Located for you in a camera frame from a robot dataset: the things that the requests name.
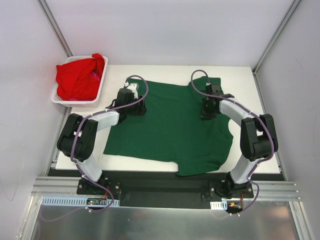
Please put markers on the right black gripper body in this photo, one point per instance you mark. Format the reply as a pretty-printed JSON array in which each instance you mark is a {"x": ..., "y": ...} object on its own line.
[{"x": 206, "y": 113}]

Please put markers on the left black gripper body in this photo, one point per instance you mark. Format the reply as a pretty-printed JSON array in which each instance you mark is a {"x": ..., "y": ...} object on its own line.
[{"x": 138, "y": 108}]

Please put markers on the green t shirt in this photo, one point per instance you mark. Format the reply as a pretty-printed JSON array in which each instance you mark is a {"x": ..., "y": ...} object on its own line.
[{"x": 172, "y": 130}]

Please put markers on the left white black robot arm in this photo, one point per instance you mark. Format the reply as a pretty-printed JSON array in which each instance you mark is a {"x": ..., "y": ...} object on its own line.
[{"x": 78, "y": 136}]

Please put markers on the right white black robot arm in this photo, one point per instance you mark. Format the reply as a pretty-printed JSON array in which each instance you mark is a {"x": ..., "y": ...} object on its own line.
[{"x": 258, "y": 138}]

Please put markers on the red t shirt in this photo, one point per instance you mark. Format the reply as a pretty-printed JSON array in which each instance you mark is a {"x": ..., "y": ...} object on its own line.
[{"x": 79, "y": 80}]

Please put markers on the white plastic basket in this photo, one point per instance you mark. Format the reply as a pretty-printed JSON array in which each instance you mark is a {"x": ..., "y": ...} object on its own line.
[{"x": 82, "y": 104}]

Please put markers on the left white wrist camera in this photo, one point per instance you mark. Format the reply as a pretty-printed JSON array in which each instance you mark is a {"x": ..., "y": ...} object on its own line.
[{"x": 133, "y": 87}]

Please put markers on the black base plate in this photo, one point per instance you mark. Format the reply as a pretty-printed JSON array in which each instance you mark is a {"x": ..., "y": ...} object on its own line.
[{"x": 144, "y": 189}]

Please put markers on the right slotted cable duct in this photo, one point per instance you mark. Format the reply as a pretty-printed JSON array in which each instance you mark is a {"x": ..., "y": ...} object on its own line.
[{"x": 219, "y": 205}]

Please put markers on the slotted cable duct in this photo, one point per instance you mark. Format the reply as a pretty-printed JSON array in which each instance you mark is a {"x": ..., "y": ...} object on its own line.
[
  {"x": 219, "y": 205},
  {"x": 79, "y": 202}
]

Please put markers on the aluminium rail beam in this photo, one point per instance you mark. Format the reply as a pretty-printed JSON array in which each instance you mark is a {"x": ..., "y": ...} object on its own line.
[{"x": 266, "y": 191}]

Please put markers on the left aluminium frame post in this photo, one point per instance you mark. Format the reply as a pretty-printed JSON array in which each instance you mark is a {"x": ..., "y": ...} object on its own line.
[{"x": 55, "y": 27}]

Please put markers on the aluminium frame post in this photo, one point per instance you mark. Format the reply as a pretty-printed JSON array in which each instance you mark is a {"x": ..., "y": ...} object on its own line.
[
  {"x": 277, "y": 33},
  {"x": 55, "y": 27}
]

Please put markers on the left slotted cable duct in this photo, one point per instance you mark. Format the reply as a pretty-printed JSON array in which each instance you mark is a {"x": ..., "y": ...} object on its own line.
[{"x": 79, "y": 202}]

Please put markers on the right aluminium frame post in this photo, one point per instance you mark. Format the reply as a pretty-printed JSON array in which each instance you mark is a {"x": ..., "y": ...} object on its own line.
[{"x": 277, "y": 33}]

